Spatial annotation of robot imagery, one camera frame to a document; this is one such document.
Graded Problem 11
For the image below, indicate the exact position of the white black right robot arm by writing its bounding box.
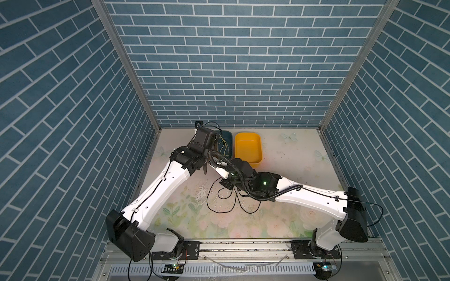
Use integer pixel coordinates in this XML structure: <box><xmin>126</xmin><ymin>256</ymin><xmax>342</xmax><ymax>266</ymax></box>
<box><xmin>207</xmin><ymin>150</ymin><xmax>369</xmax><ymax>258</ymax></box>

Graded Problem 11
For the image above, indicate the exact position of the dark teal plastic bin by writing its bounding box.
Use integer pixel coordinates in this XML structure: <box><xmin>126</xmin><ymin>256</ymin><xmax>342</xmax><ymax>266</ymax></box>
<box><xmin>217</xmin><ymin>130</ymin><xmax>233</xmax><ymax>159</ymax></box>

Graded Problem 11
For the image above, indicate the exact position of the aluminium front rail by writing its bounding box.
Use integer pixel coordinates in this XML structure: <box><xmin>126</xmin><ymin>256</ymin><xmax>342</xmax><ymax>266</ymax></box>
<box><xmin>93</xmin><ymin>238</ymin><xmax>401</xmax><ymax>281</ymax></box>

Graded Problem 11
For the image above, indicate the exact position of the aluminium corner post left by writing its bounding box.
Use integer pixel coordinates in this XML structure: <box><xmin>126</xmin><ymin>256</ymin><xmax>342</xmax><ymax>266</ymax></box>
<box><xmin>91</xmin><ymin>0</ymin><xmax>161</xmax><ymax>134</ymax></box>

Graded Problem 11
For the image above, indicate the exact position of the aluminium corner post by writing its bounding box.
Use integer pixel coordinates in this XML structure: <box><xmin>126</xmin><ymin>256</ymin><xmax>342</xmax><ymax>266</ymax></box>
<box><xmin>91</xmin><ymin>0</ymin><xmax>161</xmax><ymax>134</ymax></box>
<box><xmin>318</xmin><ymin>0</ymin><xmax>400</xmax><ymax>134</ymax></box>

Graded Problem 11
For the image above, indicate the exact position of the yellow plastic bin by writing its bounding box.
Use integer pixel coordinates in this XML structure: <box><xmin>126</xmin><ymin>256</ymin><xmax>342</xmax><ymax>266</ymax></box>
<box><xmin>234</xmin><ymin>132</ymin><xmax>263</xmax><ymax>168</ymax></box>

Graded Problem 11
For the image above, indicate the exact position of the aluminium corner post right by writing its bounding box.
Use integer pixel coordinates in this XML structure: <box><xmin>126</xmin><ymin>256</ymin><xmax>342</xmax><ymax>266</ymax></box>
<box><xmin>318</xmin><ymin>0</ymin><xmax>400</xmax><ymax>134</ymax></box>

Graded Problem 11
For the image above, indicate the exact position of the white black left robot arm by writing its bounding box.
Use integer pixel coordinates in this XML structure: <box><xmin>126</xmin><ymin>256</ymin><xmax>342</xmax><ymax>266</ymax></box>
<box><xmin>105</xmin><ymin>126</ymin><xmax>220</xmax><ymax>262</ymax></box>

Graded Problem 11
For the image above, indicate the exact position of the black long cable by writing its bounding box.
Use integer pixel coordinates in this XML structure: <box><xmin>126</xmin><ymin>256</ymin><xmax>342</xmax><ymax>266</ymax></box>
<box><xmin>206</xmin><ymin>175</ymin><xmax>263</xmax><ymax>215</ymax></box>

